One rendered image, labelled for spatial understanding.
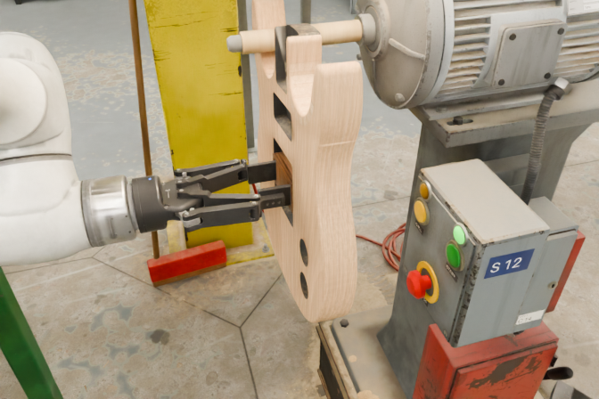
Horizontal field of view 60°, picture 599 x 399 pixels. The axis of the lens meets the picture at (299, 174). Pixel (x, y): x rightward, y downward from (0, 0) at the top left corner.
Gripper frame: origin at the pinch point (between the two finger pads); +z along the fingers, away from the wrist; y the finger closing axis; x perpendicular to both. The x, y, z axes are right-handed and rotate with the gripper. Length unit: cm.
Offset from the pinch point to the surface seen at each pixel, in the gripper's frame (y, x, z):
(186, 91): -103, -21, -6
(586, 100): -3, 4, 55
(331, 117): 16.5, 16.3, 1.8
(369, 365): -26, -76, 28
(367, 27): -8.5, 18.7, 16.3
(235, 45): -9.4, 17.6, -3.3
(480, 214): 17.9, 1.3, 20.8
